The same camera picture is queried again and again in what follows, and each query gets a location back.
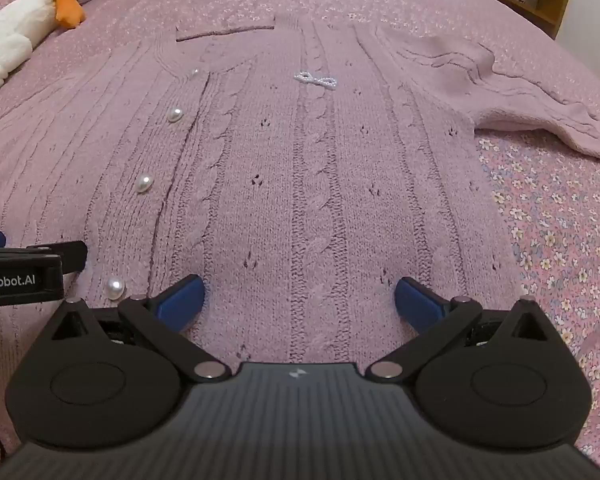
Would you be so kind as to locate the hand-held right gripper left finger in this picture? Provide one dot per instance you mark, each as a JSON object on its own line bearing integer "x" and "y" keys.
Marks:
{"x": 182, "y": 302}

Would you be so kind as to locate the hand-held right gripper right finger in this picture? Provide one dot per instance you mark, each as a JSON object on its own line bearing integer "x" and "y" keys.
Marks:
{"x": 420, "y": 305}

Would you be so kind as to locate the pink floral bed sheet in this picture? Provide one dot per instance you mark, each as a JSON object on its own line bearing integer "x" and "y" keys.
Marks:
{"x": 555, "y": 235}

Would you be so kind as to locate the white goose plush toy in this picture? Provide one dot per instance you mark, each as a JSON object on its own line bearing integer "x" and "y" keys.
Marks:
{"x": 10, "y": 35}

